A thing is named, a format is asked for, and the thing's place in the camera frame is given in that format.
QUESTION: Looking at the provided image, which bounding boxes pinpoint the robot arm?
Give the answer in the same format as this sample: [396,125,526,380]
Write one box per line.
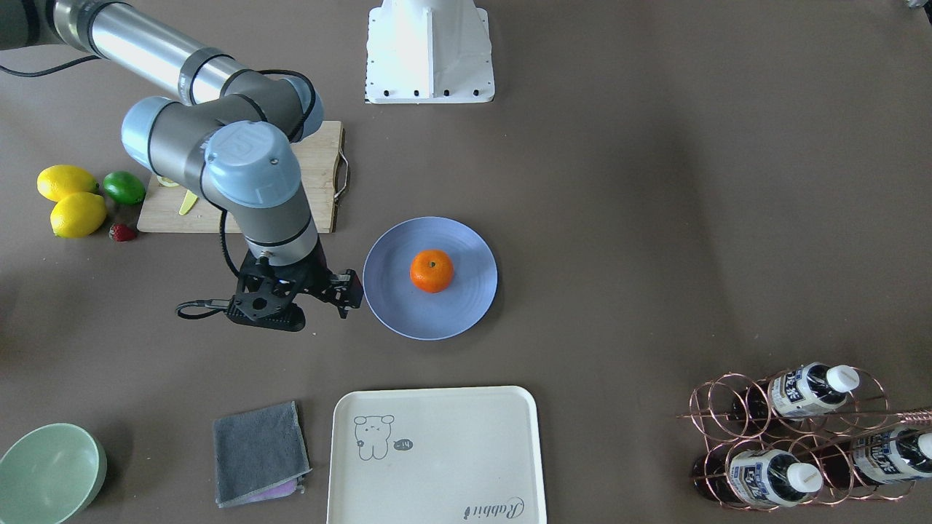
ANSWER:
[2,1,364,331]

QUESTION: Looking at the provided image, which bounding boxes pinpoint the dark drink bottle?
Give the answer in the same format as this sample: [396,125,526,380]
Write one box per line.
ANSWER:
[815,426,931,488]
[690,448,824,510]
[731,362,860,425]

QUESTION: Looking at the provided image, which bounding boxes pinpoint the dark drink bottle front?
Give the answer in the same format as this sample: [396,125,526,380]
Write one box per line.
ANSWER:
[690,448,824,510]

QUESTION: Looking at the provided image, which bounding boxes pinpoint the grey folded cloth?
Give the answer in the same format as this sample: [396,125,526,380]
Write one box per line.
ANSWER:
[212,400,312,509]

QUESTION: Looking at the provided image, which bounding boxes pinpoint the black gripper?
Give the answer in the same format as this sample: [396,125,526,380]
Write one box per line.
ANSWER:
[291,241,363,319]

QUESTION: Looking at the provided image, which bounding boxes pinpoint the cream rectangular tray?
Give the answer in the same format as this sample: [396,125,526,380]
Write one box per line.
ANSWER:
[326,386,548,523]

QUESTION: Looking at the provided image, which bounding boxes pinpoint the green bowl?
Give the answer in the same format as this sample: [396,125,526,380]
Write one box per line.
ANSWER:
[1,424,108,523]

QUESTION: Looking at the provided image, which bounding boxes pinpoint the orange fruit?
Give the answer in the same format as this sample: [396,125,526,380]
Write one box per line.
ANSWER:
[408,249,455,294]

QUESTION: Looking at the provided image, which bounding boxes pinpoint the blue plate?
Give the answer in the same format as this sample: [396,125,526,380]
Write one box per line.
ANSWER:
[363,216,498,341]

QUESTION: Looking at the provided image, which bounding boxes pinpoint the wooden cutting board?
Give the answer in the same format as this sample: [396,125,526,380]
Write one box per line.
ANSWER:
[137,122,347,234]

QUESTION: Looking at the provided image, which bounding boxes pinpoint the yellow plastic knife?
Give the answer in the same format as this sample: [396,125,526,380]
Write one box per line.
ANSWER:
[178,190,199,216]

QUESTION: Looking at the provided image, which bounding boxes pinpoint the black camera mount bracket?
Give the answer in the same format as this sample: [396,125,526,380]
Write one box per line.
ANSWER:
[224,253,306,332]

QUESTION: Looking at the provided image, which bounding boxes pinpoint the yellow lemon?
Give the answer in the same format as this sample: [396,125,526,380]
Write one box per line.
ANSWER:
[36,164,99,202]
[50,192,107,239]

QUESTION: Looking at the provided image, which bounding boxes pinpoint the green lime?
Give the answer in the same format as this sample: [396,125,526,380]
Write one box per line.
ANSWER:
[102,170,146,205]

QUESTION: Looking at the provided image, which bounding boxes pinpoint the red strawberry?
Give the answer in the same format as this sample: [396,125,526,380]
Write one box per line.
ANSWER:
[108,223,138,242]

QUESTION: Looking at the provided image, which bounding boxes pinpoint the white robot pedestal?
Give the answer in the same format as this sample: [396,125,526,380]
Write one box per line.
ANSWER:
[364,1,496,104]

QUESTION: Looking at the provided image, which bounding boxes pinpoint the copper wire bottle rack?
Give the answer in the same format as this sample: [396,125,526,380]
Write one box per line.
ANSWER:
[685,370,930,512]

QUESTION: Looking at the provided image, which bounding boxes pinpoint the dark drink bottle middle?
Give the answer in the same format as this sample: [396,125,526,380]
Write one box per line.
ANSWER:
[815,426,931,488]

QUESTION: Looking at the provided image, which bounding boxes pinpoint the dark drink bottle back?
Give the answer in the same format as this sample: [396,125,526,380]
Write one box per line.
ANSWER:
[731,362,860,425]

